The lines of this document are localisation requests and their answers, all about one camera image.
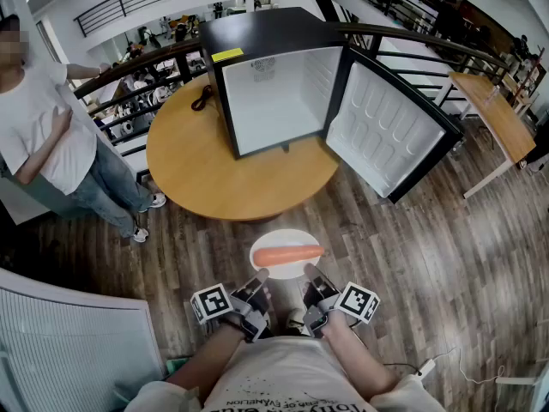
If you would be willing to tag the dark curved railing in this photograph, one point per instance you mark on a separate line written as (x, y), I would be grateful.
(128, 64)

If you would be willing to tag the person's white t-shirt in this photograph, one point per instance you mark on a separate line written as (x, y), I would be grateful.
(283, 371)

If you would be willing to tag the clear bottle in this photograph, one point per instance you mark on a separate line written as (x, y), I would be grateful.
(492, 95)

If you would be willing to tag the person's left forearm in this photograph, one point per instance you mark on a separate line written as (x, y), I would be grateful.
(206, 359)

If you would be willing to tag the person's shoe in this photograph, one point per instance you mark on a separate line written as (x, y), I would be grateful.
(295, 318)

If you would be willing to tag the white power strip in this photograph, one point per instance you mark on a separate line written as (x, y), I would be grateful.
(426, 367)

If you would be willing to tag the round wooden table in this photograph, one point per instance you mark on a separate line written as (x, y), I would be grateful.
(193, 174)

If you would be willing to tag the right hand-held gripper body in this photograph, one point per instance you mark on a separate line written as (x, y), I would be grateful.
(357, 303)

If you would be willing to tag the black mini fridge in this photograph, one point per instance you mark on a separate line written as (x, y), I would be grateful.
(274, 28)

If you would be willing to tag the white ribbed panel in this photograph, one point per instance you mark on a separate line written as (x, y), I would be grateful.
(64, 350)

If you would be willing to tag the white furniture frame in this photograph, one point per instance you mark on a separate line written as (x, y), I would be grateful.
(527, 384)

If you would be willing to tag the person's right forearm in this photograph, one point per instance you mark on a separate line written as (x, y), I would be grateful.
(360, 354)

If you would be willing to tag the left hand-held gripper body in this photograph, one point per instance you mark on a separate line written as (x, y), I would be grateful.
(212, 304)

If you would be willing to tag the white plate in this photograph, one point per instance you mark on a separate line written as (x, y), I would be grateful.
(279, 236)

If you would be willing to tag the green plastic item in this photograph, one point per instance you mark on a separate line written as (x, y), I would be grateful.
(176, 365)

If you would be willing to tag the rectangular wooden table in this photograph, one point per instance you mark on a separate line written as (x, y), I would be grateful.
(493, 114)

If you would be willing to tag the orange carrot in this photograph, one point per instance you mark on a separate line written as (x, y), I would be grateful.
(283, 255)

